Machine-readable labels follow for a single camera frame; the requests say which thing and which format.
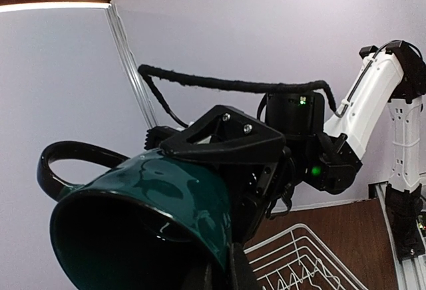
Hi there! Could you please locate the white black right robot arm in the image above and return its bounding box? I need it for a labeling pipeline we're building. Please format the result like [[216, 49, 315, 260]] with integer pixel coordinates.
[[150, 40, 425, 243]]

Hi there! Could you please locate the white wire dish rack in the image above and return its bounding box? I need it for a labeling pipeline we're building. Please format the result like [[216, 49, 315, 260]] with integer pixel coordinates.
[[244, 223, 367, 290]]

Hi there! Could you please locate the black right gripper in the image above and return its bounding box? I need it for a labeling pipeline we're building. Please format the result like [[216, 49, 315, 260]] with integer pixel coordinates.
[[160, 105, 296, 290]]

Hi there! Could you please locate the right aluminium frame post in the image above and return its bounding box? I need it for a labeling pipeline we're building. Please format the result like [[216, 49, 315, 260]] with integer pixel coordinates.
[[106, 4, 158, 128]]

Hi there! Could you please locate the front aluminium rail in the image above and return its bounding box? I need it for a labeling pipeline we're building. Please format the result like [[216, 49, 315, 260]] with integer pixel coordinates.
[[369, 182, 425, 289]]

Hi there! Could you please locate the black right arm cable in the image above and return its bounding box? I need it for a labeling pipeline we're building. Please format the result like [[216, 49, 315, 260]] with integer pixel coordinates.
[[138, 64, 340, 128]]

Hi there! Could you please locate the dark green mug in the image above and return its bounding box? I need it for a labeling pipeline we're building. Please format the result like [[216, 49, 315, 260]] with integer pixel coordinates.
[[37, 141, 232, 289]]

